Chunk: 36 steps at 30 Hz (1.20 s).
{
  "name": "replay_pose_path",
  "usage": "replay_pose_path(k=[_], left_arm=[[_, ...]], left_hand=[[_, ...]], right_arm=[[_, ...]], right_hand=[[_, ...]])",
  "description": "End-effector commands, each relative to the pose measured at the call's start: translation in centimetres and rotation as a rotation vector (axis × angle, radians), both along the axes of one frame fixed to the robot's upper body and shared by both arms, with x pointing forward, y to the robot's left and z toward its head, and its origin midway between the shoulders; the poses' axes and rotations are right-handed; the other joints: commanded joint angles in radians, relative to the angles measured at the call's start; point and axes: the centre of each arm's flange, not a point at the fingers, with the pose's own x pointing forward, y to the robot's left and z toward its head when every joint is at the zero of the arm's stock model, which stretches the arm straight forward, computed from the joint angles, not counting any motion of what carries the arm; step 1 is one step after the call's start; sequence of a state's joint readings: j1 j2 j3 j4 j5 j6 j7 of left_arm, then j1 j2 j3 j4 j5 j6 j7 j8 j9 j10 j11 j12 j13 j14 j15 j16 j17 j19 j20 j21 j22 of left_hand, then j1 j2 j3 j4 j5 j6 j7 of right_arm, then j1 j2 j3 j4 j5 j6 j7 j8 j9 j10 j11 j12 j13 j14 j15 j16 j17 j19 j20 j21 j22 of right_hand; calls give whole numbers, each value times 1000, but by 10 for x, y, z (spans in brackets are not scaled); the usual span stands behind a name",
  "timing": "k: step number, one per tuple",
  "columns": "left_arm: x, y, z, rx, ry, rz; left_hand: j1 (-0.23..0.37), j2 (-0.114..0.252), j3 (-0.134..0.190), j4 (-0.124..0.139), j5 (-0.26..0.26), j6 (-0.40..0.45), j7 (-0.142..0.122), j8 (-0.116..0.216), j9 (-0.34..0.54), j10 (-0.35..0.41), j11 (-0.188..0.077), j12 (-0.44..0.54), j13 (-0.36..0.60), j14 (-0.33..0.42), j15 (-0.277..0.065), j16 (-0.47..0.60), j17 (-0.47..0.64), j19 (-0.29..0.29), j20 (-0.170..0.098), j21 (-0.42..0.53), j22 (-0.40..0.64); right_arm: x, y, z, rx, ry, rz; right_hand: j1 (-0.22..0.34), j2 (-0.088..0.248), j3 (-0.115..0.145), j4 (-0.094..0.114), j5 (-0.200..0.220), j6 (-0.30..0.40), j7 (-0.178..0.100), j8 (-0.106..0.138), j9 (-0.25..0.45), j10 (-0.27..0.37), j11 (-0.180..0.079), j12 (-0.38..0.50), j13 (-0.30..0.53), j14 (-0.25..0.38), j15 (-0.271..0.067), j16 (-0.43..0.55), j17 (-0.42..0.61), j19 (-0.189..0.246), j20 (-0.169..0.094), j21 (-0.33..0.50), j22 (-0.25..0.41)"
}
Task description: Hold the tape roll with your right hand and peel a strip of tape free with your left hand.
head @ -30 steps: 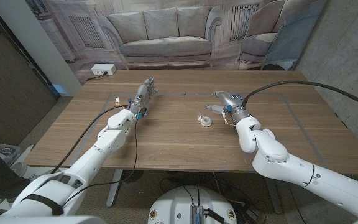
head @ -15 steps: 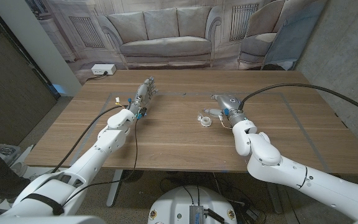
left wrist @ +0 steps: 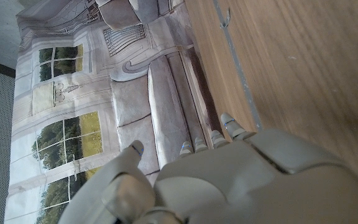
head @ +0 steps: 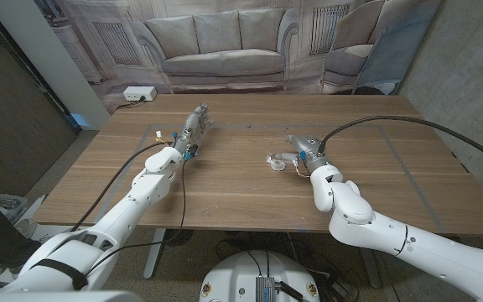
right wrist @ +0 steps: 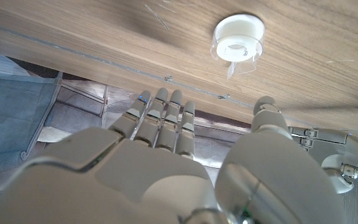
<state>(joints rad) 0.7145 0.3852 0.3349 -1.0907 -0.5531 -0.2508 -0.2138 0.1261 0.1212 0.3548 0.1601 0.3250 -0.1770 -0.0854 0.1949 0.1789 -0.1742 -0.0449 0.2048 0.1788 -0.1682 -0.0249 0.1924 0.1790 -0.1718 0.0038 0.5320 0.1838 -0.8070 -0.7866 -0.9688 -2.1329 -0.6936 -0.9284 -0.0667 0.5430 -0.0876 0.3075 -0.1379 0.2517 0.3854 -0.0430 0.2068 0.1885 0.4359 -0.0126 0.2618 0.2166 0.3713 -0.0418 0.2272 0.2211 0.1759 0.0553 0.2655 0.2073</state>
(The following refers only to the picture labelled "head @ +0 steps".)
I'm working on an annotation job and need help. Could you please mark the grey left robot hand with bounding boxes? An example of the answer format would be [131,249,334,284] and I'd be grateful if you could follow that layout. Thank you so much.
[174,103,215,148]

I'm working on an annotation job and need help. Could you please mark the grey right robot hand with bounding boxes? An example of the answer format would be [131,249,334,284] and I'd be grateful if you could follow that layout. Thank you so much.
[266,133,327,168]

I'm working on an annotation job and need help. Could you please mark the clear tape roll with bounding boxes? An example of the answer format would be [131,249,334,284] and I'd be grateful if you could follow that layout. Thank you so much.
[267,153,288,172]

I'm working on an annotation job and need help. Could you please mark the white power strip box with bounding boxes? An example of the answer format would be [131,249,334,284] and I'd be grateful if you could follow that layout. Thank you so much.
[122,86,158,102]

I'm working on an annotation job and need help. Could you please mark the printed sofa room backdrop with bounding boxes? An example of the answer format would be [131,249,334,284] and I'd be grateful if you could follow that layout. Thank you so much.
[35,0,444,114]

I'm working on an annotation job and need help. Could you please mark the black round floor object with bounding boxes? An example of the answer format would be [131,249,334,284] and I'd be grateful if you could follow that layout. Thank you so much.
[164,229,195,247]

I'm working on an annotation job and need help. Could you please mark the blue-grey leaning board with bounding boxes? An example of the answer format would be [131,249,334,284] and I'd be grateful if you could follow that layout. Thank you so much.
[352,0,443,96]

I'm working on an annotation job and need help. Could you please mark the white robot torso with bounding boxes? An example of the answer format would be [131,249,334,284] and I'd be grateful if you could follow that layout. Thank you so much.
[199,250,321,302]

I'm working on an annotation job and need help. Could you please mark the white pillar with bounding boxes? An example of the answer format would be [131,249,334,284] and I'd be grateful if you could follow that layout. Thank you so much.
[0,0,112,131]

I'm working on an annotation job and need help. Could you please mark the dark brown door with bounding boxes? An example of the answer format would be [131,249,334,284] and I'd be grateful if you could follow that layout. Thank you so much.
[0,0,79,198]

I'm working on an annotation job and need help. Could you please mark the black power strip cable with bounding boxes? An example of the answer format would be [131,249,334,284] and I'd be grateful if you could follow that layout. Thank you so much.
[117,96,147,111]

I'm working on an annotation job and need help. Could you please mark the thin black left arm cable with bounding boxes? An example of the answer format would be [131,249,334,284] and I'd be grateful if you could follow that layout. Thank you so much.
[85,158,188,276]

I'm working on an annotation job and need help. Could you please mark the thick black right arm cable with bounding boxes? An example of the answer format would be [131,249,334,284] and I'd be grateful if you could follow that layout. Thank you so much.
[319,114,483,171]

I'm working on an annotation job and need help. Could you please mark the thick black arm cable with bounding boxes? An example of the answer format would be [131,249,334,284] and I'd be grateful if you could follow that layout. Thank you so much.
[70,141,172,233]
[319,114,483,171]

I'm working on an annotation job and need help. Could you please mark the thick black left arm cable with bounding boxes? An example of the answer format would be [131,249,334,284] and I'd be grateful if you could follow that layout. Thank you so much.
[70,141,172,233]

